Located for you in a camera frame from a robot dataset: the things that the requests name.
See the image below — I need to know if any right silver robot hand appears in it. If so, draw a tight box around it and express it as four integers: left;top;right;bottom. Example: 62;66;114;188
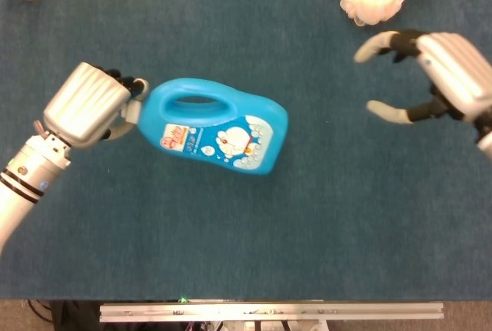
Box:
353;29;492;143

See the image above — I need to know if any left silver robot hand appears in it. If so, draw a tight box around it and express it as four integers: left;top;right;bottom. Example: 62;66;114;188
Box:
42;61;150;151

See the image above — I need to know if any blue pump detergent bottle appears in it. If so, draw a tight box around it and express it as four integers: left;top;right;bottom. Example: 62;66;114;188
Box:
136;77;290;177

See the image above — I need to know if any teal table mat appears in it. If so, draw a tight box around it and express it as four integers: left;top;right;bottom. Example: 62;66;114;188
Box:
0;0;492;302

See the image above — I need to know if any black floor cable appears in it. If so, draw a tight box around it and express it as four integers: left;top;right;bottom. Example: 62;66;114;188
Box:
26;300;53;325

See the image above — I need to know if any aluminium profile rail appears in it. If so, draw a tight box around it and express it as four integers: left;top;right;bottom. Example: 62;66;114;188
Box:
99;301;445;323

